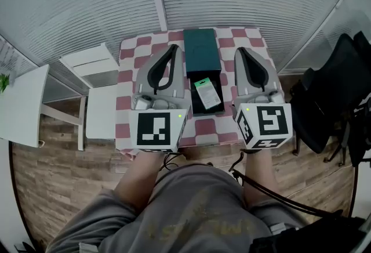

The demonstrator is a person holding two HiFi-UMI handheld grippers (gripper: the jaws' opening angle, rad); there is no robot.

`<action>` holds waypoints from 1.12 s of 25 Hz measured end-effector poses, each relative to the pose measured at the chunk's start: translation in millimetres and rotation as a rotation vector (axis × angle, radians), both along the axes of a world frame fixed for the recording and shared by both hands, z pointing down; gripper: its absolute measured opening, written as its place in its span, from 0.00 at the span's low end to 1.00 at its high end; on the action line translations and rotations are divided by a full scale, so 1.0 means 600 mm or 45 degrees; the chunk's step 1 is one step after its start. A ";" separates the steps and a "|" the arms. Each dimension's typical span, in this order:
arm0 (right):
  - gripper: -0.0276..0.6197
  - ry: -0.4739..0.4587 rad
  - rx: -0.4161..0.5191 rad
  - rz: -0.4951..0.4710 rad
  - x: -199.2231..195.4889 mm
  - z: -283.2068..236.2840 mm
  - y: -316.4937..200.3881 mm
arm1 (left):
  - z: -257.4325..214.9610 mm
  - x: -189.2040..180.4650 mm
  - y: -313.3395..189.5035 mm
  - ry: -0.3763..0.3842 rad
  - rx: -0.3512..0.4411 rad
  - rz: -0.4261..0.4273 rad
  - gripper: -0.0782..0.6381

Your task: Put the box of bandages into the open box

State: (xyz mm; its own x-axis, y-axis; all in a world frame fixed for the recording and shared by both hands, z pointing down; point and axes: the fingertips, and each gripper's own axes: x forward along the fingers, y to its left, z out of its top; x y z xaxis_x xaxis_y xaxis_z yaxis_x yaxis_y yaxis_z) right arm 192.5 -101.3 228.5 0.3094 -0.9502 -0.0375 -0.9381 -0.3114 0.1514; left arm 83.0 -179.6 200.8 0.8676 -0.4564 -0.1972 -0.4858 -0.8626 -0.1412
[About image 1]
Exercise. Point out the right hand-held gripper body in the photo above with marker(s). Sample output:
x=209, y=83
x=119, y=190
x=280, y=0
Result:
x=272, y=122

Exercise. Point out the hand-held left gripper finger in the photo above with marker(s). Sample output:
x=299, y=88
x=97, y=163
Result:
x=178, y=80
x=143, y=77

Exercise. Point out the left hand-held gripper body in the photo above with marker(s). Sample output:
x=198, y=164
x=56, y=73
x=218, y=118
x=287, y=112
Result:
x=153, y=130

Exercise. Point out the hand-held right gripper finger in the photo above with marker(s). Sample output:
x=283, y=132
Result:
x=240, y=80
x=271, y=77

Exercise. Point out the white green box of bandages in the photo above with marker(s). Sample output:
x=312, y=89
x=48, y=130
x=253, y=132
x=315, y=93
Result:
x=208, y=95

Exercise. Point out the dark green box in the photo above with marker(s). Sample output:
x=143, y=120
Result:
x=201, y=51

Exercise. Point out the person's left forearm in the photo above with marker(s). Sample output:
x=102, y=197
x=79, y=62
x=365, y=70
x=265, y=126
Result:
x=139, y=176

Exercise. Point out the person's right forearm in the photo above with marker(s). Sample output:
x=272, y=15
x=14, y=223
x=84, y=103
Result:
x=259, y=173

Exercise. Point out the red white checkered tablecloth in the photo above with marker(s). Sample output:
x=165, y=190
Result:
x=204, y=130

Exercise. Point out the white chair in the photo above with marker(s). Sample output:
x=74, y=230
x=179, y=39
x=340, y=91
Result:
x=100, y=112

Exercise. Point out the black office chair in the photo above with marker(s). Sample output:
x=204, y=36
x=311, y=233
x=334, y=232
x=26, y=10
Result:
x=330, y=92

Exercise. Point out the person's grey shirt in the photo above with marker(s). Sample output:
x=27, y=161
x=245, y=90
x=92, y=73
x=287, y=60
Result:
x=188, y=211

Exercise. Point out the black bag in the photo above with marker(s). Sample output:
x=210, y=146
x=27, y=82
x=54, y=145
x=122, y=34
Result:
x=313, y=235

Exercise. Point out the white side table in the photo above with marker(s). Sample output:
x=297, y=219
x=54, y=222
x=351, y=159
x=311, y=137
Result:
x=23, y=106

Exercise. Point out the green plant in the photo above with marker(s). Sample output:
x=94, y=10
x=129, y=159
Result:
x=4, y=82

